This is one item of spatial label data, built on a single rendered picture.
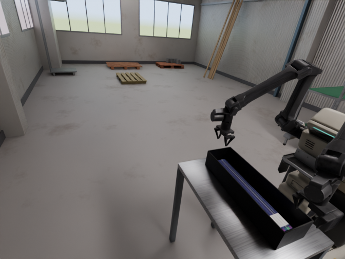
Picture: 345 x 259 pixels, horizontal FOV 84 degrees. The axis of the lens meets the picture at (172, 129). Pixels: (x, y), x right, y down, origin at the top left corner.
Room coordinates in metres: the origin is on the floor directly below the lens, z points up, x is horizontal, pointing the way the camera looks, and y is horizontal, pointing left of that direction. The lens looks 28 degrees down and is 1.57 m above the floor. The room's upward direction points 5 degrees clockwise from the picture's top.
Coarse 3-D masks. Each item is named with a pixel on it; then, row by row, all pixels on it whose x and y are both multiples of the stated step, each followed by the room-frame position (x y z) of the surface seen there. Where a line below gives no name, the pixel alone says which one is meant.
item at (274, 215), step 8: (224, 160) 1.00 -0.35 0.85; (232, 168) 0.93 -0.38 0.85; (240, 176) 0.86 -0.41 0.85; (248, 184) 0.80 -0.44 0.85; (248, 192) 0.74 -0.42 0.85; (256, 192) 0.75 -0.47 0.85; (256, 200) 0.69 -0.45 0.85; (264, 200) 0.70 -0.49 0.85; (264, 208) 0.65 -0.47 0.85; (272, 208) 0.65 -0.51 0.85; (272, 216) 0.60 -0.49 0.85; (280, 216) 0.61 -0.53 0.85; (280, 224) 0.57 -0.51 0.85; (288, 224) 0.57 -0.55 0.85
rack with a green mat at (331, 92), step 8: (312, 88) 2.77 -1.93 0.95; (320, 88) 2.81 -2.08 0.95; (328, 88) 2.86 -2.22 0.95; (336, 88) 2.91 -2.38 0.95; (344, 88) 2.36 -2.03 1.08; (304, 96) 2.74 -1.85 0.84; (328, 96) 2.48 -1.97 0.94; (336, 96) 2.46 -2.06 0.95; (344, 96) 2.50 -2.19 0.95; (336, 104) 2.36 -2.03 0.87; (296, 112) 2.75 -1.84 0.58
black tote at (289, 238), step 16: (208, 160) 0.97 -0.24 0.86; (240, 160) 0.96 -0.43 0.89; (224, 176) 0.82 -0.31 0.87; (256, 176) 0.83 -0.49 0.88; (240, 192) 0.70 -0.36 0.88; (272, 192) 0.73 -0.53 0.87; (256, 208) 0.60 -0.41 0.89; (288, 208) 0.64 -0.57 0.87; (256, 224) 0.58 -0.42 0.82; (272, 224) 0.52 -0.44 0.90; (304, 224) 0.53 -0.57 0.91; (272, 240) 0.50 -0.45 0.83; (288, 240) 0.50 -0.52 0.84
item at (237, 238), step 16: (192, 160) 1.03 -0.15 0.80; (192, 176) 0.87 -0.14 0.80; (208, 176) 0.89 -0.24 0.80; (176, 192) 0.96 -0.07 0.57; (208, 192) 0.76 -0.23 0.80; (224, 192) 0.77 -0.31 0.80; (176, 208) 0.96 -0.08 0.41; (208, 208) 0.66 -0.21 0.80; (224, 208) 0.66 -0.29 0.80; (240, 208) 0.67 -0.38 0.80; (176, 224) 0.97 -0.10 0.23; (224, 224) 0.58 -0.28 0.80; (240, 224) 0.58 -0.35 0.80; (224, 240) 0.51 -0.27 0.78; (240, 240) 0.50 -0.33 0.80; (256, 240) 0.51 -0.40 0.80; (304, 240) 0.53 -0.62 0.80; (320, 240) 0.54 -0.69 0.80; (240, 256) 0.44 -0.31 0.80; (256, 256) 0.44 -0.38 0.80; (272, 256) 0.45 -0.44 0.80; (288, 256) 0.46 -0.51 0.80; (304, 256) 0.46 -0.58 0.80; (320, 256) 0.52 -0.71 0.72
